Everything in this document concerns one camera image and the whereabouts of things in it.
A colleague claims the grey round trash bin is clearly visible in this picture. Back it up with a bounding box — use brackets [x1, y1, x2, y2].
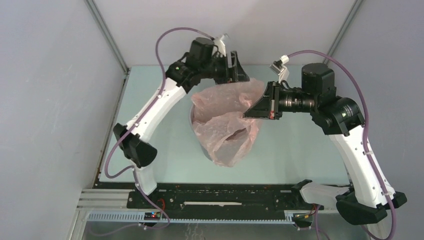
[188, 104, 216, 163]

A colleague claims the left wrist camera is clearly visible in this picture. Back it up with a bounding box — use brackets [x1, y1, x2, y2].
[212, 33, 230, 57]

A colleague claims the aluminium frame post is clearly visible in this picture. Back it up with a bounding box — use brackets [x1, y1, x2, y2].
[326, 0, 366, 57]
[84, 0, 130, 75]

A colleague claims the right aluminium frame post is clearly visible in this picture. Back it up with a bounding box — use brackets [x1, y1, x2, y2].
[326, 0, 366, 57]

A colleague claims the small circuit board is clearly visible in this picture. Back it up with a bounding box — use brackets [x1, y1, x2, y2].
[143, 212, 161, 221]

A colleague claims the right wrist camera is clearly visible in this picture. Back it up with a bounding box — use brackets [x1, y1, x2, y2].
[269, 55, 290, 83]

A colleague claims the white toothed cable tray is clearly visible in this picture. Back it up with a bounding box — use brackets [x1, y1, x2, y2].
[86, 211, 294, 224]

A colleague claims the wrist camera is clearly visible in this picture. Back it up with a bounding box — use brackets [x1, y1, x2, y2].
[212, 33, 230, 57]
[269, 55, 290, 83]

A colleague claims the pink plastic trash bag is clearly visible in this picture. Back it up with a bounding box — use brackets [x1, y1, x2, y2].
[191, 78, 265, 168]

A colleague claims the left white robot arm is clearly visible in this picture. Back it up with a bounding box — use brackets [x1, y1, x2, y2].
[113, 34, 250, 208]

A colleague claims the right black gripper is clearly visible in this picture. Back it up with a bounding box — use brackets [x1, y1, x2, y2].
[243, 81, 317, 120]

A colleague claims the left aluminium frame post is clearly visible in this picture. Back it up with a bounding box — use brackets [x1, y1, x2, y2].
[84, 0, 130, 75]

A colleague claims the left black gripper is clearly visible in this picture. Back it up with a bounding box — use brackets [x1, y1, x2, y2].
[199, 51, 250, 85]

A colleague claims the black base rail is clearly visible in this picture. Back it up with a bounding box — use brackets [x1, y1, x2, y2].
[95, 182, 316, 220]

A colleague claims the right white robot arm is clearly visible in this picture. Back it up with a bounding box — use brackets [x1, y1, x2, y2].
[243, 60, 407, 226]

